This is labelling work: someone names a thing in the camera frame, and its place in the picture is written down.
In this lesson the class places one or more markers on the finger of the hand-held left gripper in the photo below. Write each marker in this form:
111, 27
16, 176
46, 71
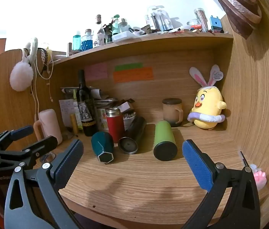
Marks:
42, 145
21, 132

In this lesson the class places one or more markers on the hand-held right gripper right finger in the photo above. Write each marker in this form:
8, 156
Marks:
197, 167

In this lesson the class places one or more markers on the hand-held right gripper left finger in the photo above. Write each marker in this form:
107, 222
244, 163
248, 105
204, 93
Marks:
69, 162

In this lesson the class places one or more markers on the green cup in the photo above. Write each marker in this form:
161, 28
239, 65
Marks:
164, 138

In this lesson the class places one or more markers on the dark teal cup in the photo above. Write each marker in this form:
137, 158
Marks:
102, 145

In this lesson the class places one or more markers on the red thermos cup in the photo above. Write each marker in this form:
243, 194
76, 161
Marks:
114, 128

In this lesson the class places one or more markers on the black cup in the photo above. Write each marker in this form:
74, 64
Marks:
135, 128

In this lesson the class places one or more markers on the pink mug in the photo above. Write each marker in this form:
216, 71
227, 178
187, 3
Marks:
49, 124

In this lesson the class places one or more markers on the yellow tube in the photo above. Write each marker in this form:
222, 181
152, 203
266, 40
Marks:
74, 124

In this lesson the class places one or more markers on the white note card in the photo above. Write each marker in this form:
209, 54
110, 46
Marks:
65, 109

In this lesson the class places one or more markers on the fruit printed tin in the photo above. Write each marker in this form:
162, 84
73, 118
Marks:
101, 121

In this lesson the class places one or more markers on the white fluffy earmuffs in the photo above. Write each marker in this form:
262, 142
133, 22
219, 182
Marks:
21, 76

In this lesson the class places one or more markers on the brown lidded mug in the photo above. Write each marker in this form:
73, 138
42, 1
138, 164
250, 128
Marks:
171, 112

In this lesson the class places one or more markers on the dark wine bottle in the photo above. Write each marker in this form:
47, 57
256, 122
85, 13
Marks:
84, 97

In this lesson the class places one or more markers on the pink paw toy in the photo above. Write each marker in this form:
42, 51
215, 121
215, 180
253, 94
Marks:
259, 179

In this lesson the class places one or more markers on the yellow chick plush toy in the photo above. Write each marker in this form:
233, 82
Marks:
208, 102

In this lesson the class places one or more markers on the pile of papers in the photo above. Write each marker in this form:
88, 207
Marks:
105, 101

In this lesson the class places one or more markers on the dark lace headband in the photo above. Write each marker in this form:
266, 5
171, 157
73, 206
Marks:
44, 57

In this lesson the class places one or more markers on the pink sticky note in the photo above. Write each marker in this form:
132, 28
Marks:
96, 72

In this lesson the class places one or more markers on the blue liquid bottle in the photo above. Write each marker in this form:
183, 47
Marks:
76, 41

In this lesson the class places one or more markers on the orange sticky note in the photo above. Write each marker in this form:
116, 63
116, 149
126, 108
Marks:
133, 75

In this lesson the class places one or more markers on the blue bead glass bottle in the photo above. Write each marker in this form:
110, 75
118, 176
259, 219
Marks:
86, 41

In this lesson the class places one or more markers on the green sticky note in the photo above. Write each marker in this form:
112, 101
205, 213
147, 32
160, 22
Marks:
128, 66

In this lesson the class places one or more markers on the white printed bottle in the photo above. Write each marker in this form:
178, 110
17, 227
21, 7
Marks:
98, 38

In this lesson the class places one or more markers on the white plastic tray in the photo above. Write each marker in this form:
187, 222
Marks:
123, 36

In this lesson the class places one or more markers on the green pump bottle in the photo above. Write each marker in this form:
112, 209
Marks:
115, 26

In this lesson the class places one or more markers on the clear glass bowl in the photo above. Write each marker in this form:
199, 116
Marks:
193, 23

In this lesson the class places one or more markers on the blue box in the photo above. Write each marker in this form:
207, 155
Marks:
215, 23

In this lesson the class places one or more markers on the clear glass jar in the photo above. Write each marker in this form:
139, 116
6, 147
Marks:
125, 25

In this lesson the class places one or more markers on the clear jar of sticks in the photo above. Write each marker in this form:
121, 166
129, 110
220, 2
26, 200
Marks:
201, 19

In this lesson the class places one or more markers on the clear plastic package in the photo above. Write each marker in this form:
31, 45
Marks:
157, 19

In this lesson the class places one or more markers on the brown hanging cloth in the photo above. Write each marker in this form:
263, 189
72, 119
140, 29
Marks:
237, 4

